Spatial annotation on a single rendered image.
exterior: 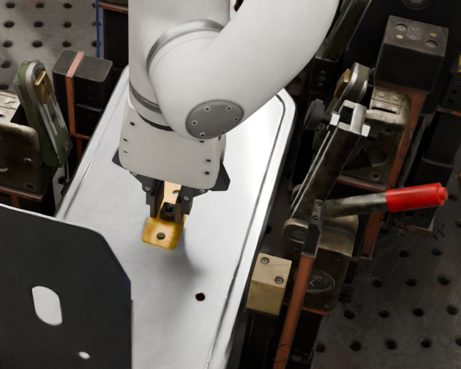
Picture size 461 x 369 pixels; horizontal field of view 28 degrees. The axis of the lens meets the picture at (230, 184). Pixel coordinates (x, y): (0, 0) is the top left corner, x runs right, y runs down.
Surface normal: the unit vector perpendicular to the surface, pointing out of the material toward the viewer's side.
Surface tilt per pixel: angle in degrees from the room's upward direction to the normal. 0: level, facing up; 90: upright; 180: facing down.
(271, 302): 90
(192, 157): 90
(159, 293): 0
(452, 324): 0
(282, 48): 70
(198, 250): 0
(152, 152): 92
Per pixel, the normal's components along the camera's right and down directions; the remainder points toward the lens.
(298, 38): 0.60, 0.43
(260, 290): -0.25, 0.75
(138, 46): -0.91, 0.25
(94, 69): 0.08, -0.62
